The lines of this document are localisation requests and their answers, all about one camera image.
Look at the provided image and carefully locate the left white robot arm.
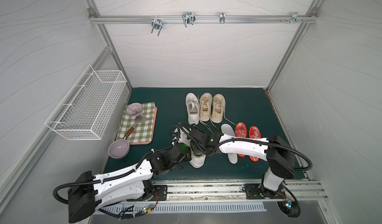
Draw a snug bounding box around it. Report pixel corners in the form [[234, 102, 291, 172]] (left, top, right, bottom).
[[52, 143, 191, 224]]

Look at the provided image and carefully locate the metal u-bolt hook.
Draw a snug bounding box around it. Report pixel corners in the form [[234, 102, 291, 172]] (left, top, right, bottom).
[[151, 18, 163, 36], [182, 12, 196, 27]]

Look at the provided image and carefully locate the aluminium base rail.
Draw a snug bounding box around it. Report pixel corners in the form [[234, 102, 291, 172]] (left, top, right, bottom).
[[152, 179, 328, 203]]

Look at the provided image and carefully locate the white sneaker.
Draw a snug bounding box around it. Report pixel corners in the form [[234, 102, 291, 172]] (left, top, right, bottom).
[[178, 128, 206, 168], [186, 93, 200, 125]]

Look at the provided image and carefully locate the metal crossbar rail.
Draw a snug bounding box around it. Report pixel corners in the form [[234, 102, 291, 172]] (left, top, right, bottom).
[[90, 14, 319, 24]]

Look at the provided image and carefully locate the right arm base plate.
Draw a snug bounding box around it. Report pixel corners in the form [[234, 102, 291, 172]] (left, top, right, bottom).
[[242, 183, 286, 200]]

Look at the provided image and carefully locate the metal bracket hook right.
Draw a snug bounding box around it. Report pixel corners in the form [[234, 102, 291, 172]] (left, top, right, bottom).
[[280, 12, 307, 24]]

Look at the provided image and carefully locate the red orange insole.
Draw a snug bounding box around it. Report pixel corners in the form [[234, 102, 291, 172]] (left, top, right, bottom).
[[234, 123, 247, 138]]

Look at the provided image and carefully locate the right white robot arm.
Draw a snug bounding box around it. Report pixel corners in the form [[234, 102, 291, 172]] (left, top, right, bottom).
[[181, 124, 313, 192]]

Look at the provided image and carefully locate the white wire basket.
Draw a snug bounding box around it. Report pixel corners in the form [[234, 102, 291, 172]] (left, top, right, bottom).
[[44, 65, 127, 141]]

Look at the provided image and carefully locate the beige lace sneaker with laces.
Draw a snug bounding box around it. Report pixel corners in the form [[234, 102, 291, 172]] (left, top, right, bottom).
[[210, 94, 236, 126]]

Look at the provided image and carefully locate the white foam insole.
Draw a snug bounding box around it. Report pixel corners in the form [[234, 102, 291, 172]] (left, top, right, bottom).
[[221, 124, 238, 164]]

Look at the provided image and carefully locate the metal U-bolt hook middle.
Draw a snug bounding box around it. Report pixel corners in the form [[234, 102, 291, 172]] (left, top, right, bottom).
[[182, 12, 196, 27]]

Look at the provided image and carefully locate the metal U-bolt hook left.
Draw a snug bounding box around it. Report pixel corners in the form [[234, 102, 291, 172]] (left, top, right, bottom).
[[151, 18, 163, 36]]

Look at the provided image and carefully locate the metal clip hook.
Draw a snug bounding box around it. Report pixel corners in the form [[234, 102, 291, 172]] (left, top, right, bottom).
[[219, 12, 225, 24]]

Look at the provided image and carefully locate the green checkered cloth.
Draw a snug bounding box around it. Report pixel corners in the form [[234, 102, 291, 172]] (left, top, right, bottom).
[[115, 102, 157, 145]]

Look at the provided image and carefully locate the purple saucepan wooden handle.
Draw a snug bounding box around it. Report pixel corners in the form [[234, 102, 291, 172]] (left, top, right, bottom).
[[108, 122, 138, 159]]

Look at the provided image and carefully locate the white slotted cable duct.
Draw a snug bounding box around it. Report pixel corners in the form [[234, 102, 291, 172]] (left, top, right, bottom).
[[104, 202, 267, 215]]

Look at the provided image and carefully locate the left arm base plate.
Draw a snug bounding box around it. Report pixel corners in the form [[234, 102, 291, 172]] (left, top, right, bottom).
[[126, 185, 168, 202]]

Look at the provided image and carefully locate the white sneaker front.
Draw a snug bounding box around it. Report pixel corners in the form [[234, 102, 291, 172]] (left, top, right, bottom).
[[186, 93, 200, 125]]

